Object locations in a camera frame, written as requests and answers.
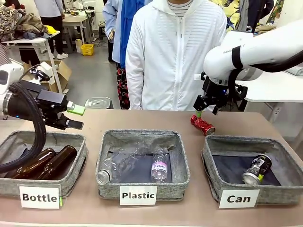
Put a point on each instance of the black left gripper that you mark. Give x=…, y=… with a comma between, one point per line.
x=50, y=101

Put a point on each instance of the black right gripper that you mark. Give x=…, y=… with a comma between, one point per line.
x=214, y=92

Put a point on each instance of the crushed red can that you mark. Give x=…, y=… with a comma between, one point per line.
x=203, y=124

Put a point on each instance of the brown glass bottle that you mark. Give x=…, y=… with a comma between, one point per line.
x=38, y=163
x=61, y=160

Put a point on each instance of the large clear plastic bottle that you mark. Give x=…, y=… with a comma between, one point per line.
x=111, y=168

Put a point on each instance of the small clear pink-labelled plastic bottle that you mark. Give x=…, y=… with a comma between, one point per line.
x=160, y=168

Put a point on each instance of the black patterned can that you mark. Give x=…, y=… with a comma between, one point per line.
x=258, y=168

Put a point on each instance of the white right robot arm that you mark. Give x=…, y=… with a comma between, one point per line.
x=260, y=47

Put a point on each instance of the grey fabric basket labelled Bottle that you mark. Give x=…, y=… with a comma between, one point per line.
x=75, y=170

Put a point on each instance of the grey fabric basket labelled Plastic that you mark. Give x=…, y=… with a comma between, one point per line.
x=142, y=139

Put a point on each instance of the grey fabric basket labelled Can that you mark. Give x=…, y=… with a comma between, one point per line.
x=236, y=189

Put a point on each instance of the white Can label card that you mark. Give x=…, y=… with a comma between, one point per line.
x=238, y=198

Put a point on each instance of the steel bin lid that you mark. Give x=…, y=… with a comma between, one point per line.
x=98, y=102

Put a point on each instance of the open cardboard box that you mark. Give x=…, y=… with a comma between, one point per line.
x=61, y=71

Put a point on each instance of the black red floral pants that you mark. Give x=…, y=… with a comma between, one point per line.
x=123, y=87

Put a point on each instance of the person in white hoodie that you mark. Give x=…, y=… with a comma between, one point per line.
x=170, y=59

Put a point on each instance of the yellow plastic crate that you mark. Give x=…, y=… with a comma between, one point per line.
x=87, y=49

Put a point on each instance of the white table with clothes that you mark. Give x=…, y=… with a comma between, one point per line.
x=35, y=41

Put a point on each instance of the small green label clip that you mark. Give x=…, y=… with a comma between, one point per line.
x=61, y=201

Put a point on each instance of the white Bottle label card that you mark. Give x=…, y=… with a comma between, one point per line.
x=39, y=197

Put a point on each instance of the checkered cloth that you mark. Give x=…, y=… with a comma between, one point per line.
x=4, y=55

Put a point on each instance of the white background desk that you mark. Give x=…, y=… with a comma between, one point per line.
x=73, y=21

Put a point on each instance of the background person in dark pants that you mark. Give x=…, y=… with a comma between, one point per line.
x=53, y=23

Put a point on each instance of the light grey material roll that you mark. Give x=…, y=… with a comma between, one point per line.
x=296, y=71

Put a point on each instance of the white Plastic label card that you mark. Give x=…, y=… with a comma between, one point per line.
x=138, y=195

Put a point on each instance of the yellow patterned cloth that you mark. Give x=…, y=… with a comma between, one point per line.
x=233, y=14

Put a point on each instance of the beige folded cloth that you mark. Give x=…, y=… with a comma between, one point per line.
x=265, y=28

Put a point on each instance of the pile of patterned clothes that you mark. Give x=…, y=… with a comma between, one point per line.
x=21, y=23

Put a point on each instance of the person in dark jacket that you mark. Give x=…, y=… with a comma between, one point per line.
x=260, y=9

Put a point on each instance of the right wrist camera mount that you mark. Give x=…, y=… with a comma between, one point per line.
x=197, y=76

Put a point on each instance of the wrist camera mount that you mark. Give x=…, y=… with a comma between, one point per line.
x=197, y=76
x=42, y=73

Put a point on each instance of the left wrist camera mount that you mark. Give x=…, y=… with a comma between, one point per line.
x=42, y=73

